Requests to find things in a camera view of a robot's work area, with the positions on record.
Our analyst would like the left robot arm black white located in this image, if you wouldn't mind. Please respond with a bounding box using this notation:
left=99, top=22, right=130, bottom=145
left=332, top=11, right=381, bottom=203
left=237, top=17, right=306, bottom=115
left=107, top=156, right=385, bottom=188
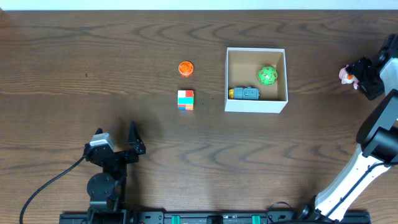
left=83, top=122, right=146, bottom=212

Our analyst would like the multicoloured block cube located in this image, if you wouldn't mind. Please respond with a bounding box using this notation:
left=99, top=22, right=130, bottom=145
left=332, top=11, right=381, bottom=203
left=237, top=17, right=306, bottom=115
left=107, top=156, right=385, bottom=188
left=177, top=90, right=194, bottom=111

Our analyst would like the orange round gear toy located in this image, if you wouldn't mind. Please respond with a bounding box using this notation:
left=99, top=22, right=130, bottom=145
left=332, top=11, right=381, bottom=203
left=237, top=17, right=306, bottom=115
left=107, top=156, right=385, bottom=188
left=178, top=61, right=194, bottom=77

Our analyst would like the green polyhedral dice ball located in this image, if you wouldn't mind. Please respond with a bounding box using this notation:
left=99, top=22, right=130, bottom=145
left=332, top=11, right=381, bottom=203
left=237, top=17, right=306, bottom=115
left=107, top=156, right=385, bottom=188
left=257, top=65, right=278, bottom=86

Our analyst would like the grey yellow toy truck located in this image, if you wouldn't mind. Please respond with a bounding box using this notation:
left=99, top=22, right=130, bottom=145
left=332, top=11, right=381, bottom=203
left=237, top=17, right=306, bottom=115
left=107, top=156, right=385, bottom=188
left=228, top=87, right=259, bottom=100

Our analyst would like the white cardboard box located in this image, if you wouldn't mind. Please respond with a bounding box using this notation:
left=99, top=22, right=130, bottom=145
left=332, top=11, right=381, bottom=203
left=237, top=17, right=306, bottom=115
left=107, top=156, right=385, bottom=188
left=224, top=47, right=289, bottom=113

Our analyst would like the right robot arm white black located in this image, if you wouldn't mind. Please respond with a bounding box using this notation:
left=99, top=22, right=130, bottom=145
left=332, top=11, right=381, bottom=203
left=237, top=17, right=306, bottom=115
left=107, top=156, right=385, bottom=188
left=297, top=34, right=397, bottom=223

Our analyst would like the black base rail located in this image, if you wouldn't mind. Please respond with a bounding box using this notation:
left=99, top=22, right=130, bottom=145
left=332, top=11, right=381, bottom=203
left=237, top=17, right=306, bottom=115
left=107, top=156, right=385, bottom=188
left=58, top=210, right=371, bottom=224

